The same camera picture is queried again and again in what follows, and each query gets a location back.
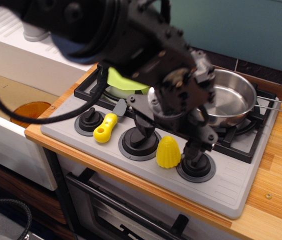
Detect grey toy stove top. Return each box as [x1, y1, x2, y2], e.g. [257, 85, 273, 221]
[40, 63, 281, 220]

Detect grey toy faucet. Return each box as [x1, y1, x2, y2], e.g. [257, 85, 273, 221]
[23, 22, 50, 42]

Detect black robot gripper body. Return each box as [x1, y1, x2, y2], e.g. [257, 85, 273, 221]
[127, 50, 218, 148]

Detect white toy sink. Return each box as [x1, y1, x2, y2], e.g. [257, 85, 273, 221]
[0, 6, 89, 191]

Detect stainless steel pan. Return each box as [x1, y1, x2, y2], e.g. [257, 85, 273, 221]
[204, 69, 280, 128]

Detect black left burner grate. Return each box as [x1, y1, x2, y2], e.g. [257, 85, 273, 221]
[74, 65, 142, 114]

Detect light green plastic plate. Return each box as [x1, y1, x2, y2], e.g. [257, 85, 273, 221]
[107, 67, 150, 91]

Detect black right stove knob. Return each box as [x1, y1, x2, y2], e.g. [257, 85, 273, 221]
[176, 153, 216, 184]

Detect black stove knob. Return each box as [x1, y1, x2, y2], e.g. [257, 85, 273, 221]
[74, 107, 105, 137]
[118, 127, 161, 162]
[176, 153, 216, 184]

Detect black middle stove knob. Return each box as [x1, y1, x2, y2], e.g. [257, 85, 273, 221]
[118, 127, 161, 162]

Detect black burner grate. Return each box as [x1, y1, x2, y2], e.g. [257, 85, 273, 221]
[213, 84, 276, 164]
[74, 65, 142, 114]

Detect orange plastic bowl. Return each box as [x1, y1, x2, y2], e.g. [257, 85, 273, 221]
[14, 101, 51, 119]

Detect yellow handled grey spatula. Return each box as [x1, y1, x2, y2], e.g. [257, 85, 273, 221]
[93, 98, 127, 143]

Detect toy oven door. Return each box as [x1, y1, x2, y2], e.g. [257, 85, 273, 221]
[65, 168, 234, 240]

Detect black left stove knob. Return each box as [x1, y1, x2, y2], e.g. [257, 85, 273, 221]
[74, 107, 105, 137]

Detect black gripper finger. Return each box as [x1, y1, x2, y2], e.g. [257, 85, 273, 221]
[130, 114, 155, 148]
[182, 139, 210, 165]

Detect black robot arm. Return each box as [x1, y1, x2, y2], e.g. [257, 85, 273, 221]
[0, 0, 217, 169]

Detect black right burner grate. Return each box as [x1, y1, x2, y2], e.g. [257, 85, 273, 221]
[213, 84, 276, 164]

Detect black braided cable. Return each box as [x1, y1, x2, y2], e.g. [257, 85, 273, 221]
[0, 62, 109, 240]

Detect yellow toy corn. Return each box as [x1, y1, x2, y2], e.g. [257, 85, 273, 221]
[156, 135, 181, 169]

